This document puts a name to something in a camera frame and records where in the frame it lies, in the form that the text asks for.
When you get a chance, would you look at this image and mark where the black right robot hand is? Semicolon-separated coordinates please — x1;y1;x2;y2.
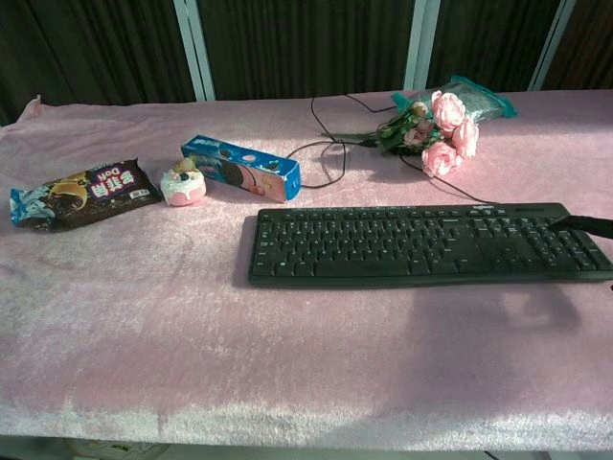
549;215;613;241

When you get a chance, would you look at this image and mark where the black computer keyboard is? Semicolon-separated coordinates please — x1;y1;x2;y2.
248;202;613;289

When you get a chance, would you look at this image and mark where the pink artificial rose bouquet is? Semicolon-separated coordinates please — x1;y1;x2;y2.
329;75;518;178

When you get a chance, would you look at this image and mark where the dark pleated curtain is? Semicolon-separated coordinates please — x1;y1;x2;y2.
0;0;613;127

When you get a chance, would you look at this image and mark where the blue Oreo cookie box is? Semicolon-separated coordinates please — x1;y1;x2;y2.
180;134;302;201

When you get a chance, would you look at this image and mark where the pink toy cake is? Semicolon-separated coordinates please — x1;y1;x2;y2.
160;156;208;208

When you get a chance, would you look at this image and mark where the pink plush tablecloth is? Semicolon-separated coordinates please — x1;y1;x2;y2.
0;88;613;452

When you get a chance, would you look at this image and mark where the dark chocolate snack bag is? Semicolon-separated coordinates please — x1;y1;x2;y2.
10;157;163;234

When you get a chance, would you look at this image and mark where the white frame post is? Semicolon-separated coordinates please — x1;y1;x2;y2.
530;0;578;92
172;0;216;103
402;0;442;92

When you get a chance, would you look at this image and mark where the black keyboard cable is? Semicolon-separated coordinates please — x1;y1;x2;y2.
286;91;494;207

